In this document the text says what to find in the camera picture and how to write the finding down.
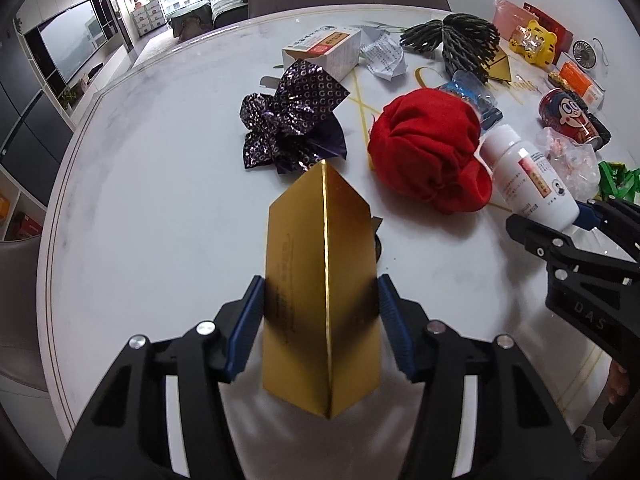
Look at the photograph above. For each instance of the purple patterned foil wrapper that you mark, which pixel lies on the purple patterned foil wrapper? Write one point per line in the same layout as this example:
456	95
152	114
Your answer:
295	127

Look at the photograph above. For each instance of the black crumpled plastic bag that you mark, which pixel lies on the black crumpled plastic bag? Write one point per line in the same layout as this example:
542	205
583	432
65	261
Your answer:
603	132

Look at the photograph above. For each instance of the gold triangular cardboard box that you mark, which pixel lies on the gold triangular cardboard box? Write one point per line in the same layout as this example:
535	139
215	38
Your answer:
498	68

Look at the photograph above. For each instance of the blue clear plastic wrapper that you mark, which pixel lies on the blue clear plastic wrapper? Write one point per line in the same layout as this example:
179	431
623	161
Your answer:
469	88

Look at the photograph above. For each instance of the red paper packet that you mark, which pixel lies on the red paper packet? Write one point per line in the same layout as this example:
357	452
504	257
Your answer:
565	36

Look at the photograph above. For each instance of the green snack bag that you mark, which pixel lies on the green snack bag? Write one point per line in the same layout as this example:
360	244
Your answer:
619	181

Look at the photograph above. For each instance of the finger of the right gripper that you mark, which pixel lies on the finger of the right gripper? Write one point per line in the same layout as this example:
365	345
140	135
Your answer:
545	244
617	219

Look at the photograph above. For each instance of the red cartoon drink can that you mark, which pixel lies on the red cartoon drink can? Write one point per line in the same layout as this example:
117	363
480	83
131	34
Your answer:
557	110

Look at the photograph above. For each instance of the white drawer cabinet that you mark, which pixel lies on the white drawer cabinet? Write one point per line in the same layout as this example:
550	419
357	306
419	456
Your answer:
149	17

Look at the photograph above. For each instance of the black foam fruit net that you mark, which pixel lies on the black foam fruit net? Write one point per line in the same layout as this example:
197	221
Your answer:
468	43

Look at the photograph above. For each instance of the small white desk fan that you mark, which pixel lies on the small white desk fan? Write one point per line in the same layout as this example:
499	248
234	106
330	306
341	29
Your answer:
591	57

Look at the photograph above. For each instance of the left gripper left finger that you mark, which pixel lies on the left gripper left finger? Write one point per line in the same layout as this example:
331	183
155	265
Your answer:
122	432

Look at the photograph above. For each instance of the clear crumpled plastic bag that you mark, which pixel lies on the clear crumpled plastic bag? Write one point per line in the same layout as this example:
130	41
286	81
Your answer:
576	164

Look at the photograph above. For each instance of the white pill bottle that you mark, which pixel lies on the white pill bottle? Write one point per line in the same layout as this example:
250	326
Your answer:
525	179

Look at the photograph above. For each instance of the black leather sofa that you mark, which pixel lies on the black leather sofa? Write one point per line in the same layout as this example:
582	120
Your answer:
228	12

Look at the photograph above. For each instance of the wall television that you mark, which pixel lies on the wall television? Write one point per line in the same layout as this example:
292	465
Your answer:
72	37

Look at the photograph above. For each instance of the gold wrapped chocolate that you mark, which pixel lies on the gold wrapped chocolate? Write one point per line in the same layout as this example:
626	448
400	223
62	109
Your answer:
555	79

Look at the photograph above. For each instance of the white orange medicine box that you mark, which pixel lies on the white orange medicine box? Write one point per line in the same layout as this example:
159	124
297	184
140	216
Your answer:
335	48

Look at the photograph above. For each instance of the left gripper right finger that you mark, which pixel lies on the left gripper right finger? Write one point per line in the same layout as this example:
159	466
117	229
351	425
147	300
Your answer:
519	433

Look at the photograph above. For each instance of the red crumpled cloth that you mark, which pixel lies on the red crumpled cloth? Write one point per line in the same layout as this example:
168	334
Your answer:
423	146

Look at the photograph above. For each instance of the pink container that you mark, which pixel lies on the pink container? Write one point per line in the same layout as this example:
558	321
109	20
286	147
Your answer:
508	17

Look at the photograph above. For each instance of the person's right hand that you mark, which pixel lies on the person's right hand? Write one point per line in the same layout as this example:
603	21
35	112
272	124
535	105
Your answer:
617	384

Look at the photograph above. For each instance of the yellow tiger figurine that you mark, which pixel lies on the yellow tiger figurine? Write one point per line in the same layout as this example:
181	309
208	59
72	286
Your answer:
534	43

